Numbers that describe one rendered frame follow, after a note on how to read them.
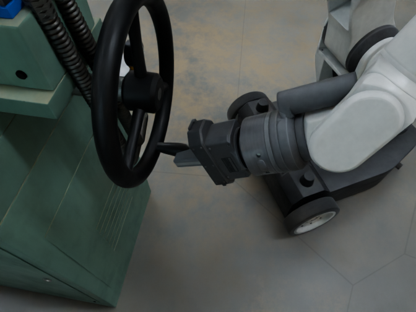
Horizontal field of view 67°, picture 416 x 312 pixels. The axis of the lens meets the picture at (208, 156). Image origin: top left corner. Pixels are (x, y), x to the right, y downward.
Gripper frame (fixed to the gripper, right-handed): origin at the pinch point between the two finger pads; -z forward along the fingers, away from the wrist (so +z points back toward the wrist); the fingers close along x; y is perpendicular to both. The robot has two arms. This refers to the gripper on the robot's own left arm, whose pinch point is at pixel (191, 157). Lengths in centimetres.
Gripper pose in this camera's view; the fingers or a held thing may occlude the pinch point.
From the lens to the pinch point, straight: 51.7
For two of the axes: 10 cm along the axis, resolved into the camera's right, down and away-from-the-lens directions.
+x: -4.6, -6.8, -5.7
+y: -2.5, 7.1, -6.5
